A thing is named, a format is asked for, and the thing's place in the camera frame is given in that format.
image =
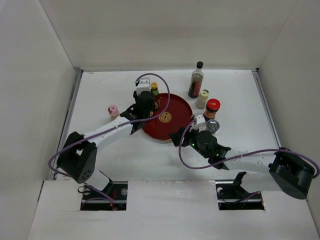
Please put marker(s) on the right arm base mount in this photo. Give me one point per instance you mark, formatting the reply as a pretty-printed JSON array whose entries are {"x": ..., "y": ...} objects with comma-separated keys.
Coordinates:
[{"x": 231, "y": 196}]

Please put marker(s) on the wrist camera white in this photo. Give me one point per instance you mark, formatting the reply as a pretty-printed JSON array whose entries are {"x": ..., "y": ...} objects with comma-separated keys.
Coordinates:
[
  {"x": 142, "y": 84},
  {"x": 199, "y": 122}
]

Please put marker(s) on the pink cap shaker bottle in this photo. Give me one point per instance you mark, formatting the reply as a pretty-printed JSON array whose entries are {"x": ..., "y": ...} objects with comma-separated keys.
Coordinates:
[{"x": 113, "y": 112}]

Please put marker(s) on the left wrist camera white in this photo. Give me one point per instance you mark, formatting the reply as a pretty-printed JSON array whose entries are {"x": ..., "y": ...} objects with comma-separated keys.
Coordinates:
[{"x": 142, "y": 84}]

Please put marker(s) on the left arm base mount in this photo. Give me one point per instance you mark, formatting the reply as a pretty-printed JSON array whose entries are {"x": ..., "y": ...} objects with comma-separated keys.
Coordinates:
[{"x": 109, "y": 196}]

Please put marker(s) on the red round tray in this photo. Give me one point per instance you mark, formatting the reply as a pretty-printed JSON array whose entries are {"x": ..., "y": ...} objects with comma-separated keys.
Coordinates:
[{"x": 176, "y": 113}]

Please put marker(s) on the cream cap shaker bottle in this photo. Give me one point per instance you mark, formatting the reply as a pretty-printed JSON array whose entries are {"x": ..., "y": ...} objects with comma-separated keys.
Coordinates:
[{"x": 202, "y": 99}]

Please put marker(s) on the yellow cap red sauce bottle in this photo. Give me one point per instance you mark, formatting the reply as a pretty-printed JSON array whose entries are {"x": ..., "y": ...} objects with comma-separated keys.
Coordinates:
[{"x": 154, "y": 88}]

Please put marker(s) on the red cap sauce jar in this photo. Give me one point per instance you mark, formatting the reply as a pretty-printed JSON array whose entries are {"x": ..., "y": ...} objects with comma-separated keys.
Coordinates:
[{"x": 212, "y": 107}]

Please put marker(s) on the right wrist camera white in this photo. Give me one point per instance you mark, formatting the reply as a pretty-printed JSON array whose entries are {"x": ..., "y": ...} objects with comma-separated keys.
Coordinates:
[{"x": 199, "y": 122}]

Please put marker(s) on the dark soy sauce bottle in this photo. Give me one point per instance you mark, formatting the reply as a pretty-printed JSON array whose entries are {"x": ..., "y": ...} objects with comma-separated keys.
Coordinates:
[{"x": 196, "y": 80}]

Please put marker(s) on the clear cap pepper grinder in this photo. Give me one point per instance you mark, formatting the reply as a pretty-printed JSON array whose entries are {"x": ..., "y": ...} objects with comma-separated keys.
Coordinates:
[{"x": 212, "y": 126}]

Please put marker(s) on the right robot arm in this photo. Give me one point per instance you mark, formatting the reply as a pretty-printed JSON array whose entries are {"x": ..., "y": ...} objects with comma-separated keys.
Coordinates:
[{"x": 261, "y": 170}]

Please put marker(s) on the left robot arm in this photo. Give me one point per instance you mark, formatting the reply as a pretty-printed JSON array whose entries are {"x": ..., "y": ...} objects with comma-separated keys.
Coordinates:
[{"x": 78, "y": 159}]

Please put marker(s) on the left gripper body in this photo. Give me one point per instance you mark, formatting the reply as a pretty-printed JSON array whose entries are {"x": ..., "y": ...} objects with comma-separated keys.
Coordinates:
[{"x": 146, "y": 115}]

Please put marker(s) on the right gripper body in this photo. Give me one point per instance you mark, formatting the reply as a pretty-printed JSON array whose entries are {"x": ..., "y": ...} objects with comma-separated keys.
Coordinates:
[{"x": 194, "y": 140}]

